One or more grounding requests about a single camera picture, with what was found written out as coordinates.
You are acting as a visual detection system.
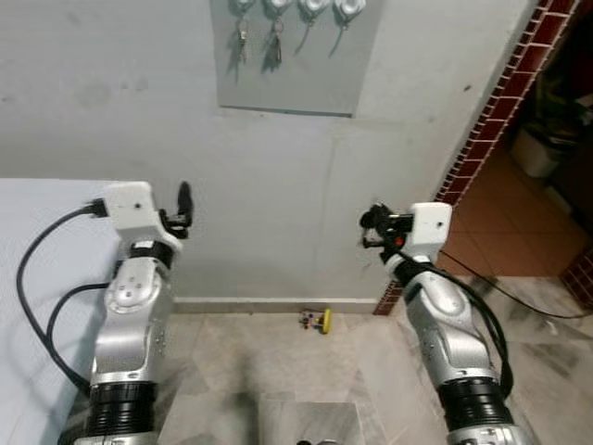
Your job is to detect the long black left arm cable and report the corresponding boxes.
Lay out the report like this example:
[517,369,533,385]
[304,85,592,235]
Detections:
[16,200,112,396]

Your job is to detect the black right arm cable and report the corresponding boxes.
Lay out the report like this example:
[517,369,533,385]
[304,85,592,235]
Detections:
[393,254,516,401]

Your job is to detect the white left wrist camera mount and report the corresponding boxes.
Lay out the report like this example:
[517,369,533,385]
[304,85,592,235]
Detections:
[101,181,178,245]

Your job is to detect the grey wall board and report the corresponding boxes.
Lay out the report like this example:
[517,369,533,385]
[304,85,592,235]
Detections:
[209,0,386,119]

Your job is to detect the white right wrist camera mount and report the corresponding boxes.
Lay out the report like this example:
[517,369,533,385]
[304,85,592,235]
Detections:
[408,202,454,260]

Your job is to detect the thin black floor cable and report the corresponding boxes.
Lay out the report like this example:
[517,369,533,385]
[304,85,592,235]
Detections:
[435,248,593,322]

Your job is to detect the white plastic bin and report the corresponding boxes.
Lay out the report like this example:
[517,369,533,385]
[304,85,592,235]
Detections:
[511,124,559,179]

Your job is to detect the short black left arm cable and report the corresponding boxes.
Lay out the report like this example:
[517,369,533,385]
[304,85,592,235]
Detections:
[45,282,113,373]

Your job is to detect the silver keys on ring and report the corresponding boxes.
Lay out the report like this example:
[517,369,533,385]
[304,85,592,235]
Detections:
[266,22,285,69]
[234,20,252,65]

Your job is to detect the short red brick tile strip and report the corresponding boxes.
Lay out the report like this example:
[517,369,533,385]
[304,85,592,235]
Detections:
[560,248,593,309]

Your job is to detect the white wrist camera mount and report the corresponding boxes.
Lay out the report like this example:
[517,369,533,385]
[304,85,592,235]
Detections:
[101,181,178,245]
[408,202,454,260]

